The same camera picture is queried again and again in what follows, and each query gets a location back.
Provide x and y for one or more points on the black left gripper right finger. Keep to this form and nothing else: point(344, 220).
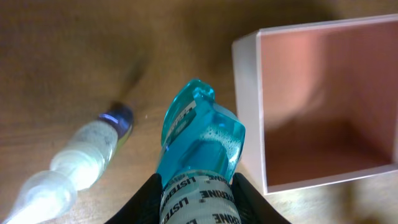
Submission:
point(253, 208)

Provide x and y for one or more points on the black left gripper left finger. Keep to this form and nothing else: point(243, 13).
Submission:
point(143, 207)

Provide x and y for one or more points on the blue Listerine mouthwash bottle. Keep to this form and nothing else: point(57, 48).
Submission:
point(202, 143)

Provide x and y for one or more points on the clear pump soap bottle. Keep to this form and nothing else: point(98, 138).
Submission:
point(50, 193)

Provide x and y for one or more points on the white cardboard box, pink inside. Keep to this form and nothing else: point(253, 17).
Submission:
point(319, 102)

